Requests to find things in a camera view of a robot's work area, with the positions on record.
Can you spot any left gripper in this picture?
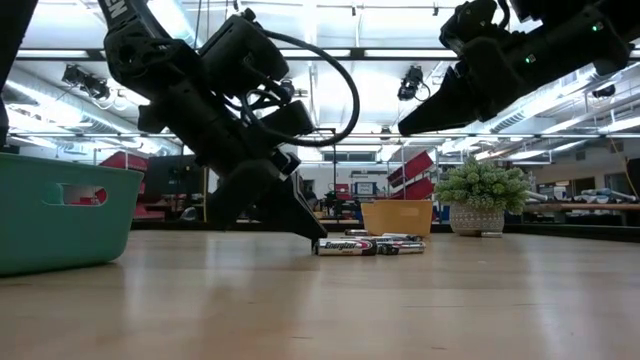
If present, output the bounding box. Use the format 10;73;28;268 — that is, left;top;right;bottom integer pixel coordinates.
137;89;329;241

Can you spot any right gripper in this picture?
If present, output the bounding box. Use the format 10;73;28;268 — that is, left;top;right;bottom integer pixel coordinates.
398;29;566;137

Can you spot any green potted succulent plant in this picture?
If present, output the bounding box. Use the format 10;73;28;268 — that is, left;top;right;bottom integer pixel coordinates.
434;157;532;238

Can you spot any yellow plastic basket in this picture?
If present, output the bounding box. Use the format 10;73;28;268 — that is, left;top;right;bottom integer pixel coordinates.
360;199;435;238

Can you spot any black background monitor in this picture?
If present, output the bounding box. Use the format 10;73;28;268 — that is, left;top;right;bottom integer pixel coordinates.
144;154;206;197

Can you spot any wooden workbench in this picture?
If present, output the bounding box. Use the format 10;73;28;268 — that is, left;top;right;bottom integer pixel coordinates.
522;201;640;212

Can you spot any red cabinet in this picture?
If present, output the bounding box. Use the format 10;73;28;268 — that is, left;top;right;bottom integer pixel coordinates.
98;151;167;221

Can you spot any teal plastic basket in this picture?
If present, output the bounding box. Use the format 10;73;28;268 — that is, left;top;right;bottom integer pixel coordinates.
0;152;145;277

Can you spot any black overhead crossbar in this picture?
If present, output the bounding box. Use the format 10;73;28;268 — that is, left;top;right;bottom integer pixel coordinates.
14;47;461;62

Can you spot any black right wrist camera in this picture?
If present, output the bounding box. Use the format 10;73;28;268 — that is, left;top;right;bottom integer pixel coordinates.
439;0;511;54

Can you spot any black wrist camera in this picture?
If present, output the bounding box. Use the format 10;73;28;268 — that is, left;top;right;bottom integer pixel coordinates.
439;0;511;54
198;8;292;97

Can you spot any black left camera cable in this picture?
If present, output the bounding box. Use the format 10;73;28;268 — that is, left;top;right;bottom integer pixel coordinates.
238;28;362;149

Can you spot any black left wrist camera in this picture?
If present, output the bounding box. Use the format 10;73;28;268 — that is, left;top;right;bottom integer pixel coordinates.
198;8;292;97

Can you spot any black aluminium table frame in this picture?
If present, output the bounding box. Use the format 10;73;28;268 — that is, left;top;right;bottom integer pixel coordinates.
130;218;640;245

